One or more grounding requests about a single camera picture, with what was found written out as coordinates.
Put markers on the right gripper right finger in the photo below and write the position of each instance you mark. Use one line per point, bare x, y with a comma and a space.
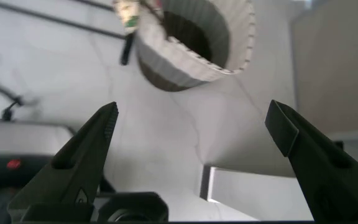
337, 193

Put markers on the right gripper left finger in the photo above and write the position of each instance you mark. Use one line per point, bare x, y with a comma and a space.
70, 186

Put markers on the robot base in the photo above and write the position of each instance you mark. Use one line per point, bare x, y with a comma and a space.
17, 140

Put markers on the black clothes rack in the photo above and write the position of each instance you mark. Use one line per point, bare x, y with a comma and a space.
126, 49

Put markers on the white laundry basket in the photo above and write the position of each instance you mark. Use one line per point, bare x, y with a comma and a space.
166, 59

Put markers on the cream printed garment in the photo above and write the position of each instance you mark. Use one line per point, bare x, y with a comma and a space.
127, 12

